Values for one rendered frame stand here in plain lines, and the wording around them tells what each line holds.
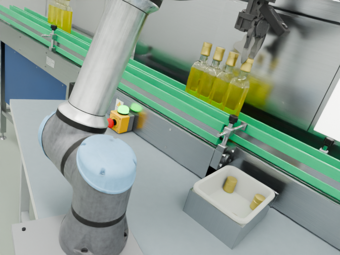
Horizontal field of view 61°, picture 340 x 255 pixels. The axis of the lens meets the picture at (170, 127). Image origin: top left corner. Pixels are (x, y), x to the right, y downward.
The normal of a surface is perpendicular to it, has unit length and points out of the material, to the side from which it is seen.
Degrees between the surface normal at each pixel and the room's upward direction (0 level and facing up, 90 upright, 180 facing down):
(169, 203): 0
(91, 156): 9
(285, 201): 90
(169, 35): 90
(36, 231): 1
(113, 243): 73
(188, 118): 90
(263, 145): 90
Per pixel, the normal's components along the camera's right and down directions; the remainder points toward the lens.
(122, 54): 0.66, 0.47
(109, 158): 0.33, -0.80
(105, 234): 0.48, 0.21
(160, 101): -0.65, 0.18
